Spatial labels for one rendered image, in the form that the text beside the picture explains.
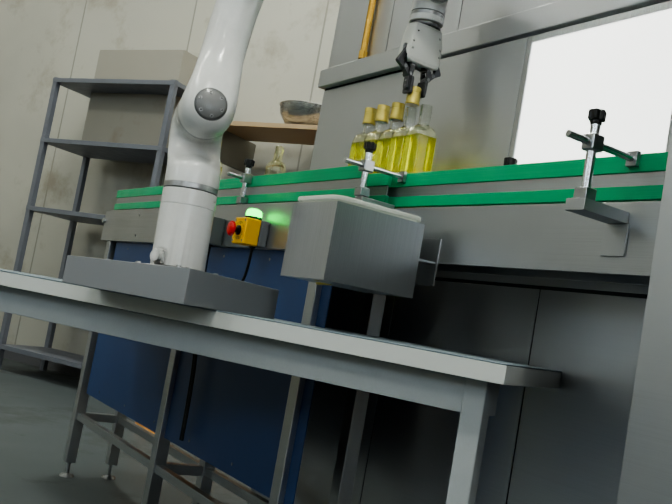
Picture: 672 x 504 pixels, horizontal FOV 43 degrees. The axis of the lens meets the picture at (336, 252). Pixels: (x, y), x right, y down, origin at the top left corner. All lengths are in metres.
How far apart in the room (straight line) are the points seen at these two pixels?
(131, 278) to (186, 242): 0.20
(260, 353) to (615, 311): 0.69
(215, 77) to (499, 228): 0.69
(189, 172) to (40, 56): 6.16
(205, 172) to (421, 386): 0.69
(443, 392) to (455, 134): 0.83
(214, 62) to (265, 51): 4.49
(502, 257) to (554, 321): 0.23
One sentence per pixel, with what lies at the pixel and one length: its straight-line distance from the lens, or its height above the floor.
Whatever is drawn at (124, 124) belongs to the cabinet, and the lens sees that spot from 6.50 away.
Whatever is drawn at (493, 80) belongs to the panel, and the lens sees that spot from 2.09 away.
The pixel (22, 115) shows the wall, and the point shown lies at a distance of 7.91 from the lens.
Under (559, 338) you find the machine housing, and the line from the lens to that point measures 1.80.
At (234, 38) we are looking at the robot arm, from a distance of 1.95.
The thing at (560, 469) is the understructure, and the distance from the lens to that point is 1.78.
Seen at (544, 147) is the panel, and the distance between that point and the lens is 1.90.
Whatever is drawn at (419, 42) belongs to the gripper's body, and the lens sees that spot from 2.11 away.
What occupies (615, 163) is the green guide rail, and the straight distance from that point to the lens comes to 1.54.
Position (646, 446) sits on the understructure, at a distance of 1.19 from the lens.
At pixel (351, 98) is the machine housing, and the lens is 2.64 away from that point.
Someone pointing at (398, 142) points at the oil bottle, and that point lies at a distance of 2.05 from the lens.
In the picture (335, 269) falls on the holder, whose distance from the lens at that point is 1.63.
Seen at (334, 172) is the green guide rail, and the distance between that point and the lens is 2.05.
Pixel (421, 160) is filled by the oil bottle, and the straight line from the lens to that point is 1.99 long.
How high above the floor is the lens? 0.77
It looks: 5 degrees up
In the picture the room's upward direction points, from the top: 10 degrees clockwise
